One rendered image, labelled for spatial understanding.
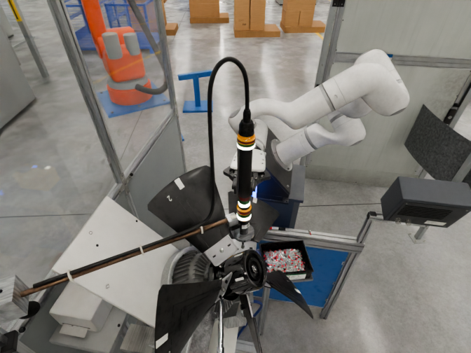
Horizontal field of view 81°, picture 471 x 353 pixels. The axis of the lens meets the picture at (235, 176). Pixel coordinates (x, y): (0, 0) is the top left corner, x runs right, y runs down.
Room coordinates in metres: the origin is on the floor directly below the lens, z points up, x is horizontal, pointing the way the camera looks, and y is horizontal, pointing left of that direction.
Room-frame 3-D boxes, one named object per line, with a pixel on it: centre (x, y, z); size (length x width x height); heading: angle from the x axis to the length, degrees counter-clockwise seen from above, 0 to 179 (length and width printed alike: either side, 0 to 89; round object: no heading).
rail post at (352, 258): (0.82, -0.61, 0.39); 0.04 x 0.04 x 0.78; 80
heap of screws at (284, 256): (0.72, -0.23, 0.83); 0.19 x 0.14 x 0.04; 96
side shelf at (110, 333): (0.53, 0.54, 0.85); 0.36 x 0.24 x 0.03; 170
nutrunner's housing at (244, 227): (0.55, -0.03, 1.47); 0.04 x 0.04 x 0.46
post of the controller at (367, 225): (0.82, -0.61, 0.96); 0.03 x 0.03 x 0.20; 80
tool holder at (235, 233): (0.55, -0.02, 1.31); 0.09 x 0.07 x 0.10; 115
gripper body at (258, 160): (0.66, -0.04, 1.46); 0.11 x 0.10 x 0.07; 171
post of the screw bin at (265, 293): (0.71, -0.16, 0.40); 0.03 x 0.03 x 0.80; 5
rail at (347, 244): (0.89, -0.18, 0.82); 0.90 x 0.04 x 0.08; 80
